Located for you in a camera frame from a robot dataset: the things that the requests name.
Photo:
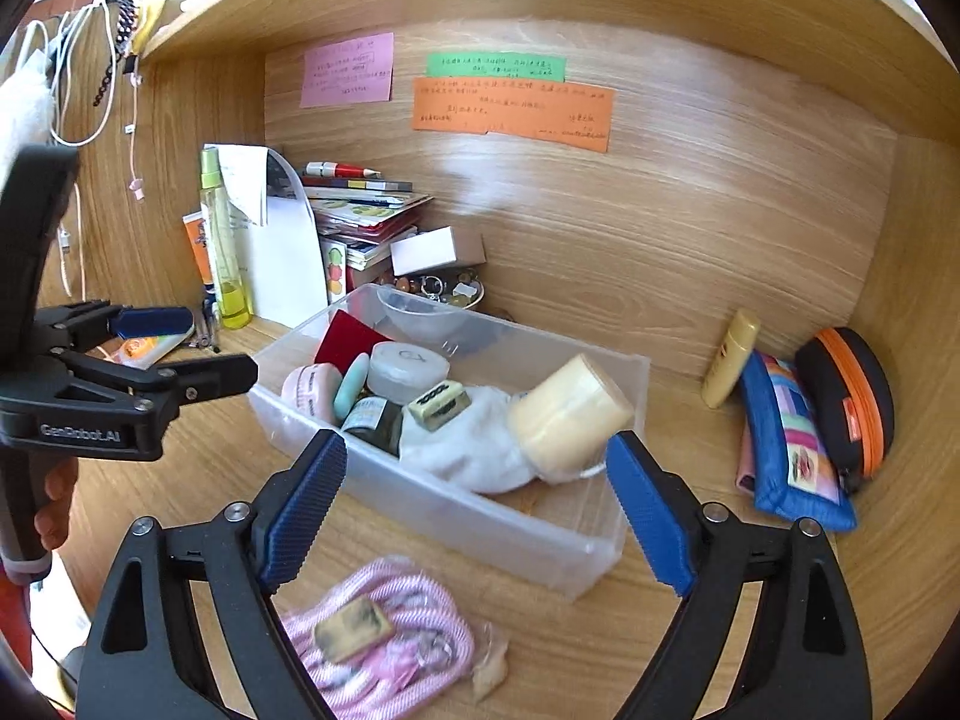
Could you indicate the small white cardboard box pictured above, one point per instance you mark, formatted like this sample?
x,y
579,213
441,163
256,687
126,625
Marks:
x,y
431,249

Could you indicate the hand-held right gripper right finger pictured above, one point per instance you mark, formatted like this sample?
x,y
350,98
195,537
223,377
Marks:
x,y
649,517

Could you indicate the white fluffy cloth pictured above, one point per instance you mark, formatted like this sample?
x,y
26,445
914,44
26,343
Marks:
x,y
22,97

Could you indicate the blue patchwork pouch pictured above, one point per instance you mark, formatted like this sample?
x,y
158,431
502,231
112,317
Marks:
x,y
795,450

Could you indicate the clear plastic storage box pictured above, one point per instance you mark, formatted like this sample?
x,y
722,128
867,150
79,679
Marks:
x,y
450,510

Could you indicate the red and white marker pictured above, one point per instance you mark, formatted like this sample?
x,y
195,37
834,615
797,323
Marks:
x,y
341,169

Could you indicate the mint green oval case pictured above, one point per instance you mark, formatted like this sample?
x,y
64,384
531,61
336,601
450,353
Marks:
x,y
351,390

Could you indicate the green paper note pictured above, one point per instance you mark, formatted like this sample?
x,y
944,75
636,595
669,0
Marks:
x,y
495,67

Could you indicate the white paper sheets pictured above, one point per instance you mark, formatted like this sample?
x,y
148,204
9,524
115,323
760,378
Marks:
x,y
285,270

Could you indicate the red velvet pouch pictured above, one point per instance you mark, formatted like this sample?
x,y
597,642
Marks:
x,y
341,341

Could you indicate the black case with orange zipper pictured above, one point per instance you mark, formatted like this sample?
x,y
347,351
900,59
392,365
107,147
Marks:
x,y
840,390

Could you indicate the person's left hand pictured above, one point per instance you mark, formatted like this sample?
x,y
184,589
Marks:
x,y
60,502

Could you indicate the dark glass bottle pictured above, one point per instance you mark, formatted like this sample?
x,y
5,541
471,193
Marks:
x,y
375,427

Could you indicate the bowl of trinkets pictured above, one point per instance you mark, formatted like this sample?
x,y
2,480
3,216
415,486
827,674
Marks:
x,y
450,291

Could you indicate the cream tape roll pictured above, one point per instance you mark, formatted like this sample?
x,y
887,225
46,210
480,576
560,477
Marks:
x,y
570,420

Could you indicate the white sock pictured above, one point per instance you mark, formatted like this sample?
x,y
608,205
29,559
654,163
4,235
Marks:
x,y
465,450

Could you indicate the orange paper note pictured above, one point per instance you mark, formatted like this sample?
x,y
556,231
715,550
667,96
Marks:
x,y
510,116

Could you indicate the beige paper scrap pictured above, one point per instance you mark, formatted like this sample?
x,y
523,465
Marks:
x,y
489,671

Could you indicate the pink paper note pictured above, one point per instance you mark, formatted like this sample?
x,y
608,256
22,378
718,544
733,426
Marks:
x,y
349,71

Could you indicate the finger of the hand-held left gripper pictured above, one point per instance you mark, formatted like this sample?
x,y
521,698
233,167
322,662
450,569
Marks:
x,y
150,321
217,375

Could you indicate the stack of books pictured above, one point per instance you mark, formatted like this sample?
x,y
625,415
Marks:
x,y
367,217

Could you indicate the green and orange packet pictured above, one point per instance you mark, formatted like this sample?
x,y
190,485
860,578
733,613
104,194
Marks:
x,y
142,351

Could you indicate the white round jar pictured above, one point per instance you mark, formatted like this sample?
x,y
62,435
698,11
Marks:
x,y
409,371

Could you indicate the clear plastic bowl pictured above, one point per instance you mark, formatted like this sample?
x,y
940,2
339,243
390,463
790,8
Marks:
x,y
416,319

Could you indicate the yellow-green spray bottle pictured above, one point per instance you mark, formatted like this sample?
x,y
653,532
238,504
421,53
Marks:
x,y
225,255

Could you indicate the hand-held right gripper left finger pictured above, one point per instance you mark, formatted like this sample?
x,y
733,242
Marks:
x,y
304,510

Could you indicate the pink round case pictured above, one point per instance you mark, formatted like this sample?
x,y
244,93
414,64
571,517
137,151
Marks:
x,y
309,394

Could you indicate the wooden desktop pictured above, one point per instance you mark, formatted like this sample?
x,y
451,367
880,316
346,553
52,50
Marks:
x,y
570,652

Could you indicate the bundle of dark pens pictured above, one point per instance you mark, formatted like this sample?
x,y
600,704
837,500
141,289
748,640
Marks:
x,y
206,326

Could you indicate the yellow lotion bottle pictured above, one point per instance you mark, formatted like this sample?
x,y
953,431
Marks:
x,y
731,360

